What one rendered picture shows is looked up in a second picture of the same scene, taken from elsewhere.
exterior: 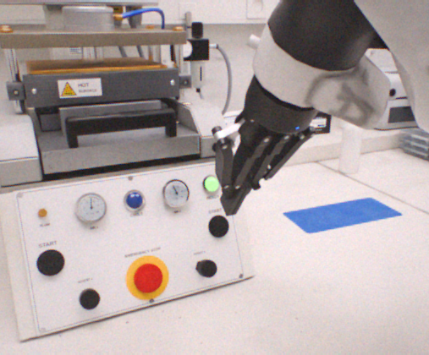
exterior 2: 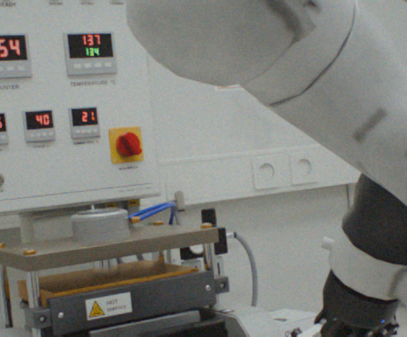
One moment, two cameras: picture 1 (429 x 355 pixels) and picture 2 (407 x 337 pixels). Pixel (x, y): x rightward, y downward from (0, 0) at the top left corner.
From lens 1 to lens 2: 38 cm
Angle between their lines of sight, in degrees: 18
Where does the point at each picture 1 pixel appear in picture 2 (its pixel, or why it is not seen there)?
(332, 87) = not seen: outside the picture
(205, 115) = (254, 322)
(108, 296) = not seen: outside the picture
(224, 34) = (225, 213)
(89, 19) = (107, 227)
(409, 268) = not seen: outside the picture
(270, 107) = (354, 303)
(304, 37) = (380, 240)
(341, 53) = not seen: outside the picture
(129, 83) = (160, 294)
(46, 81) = (73, 302)
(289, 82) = (372, 278)
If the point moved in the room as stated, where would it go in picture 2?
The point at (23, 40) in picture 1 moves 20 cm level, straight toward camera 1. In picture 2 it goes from (49, 261) to (105, 275)
